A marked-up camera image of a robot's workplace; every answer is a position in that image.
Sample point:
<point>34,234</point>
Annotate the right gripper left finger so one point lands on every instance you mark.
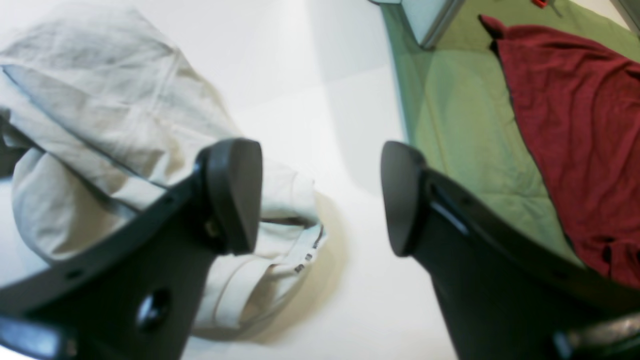
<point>134,295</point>

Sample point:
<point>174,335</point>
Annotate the dark red cloth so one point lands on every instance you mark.
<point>576,103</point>

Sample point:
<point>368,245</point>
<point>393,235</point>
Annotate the green mat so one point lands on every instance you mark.
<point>457,109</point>

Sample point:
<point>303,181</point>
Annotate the beige t-shirt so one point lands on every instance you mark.
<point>112,115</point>

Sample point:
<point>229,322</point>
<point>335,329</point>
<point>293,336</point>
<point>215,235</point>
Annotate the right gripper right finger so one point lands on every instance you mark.
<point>502,296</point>

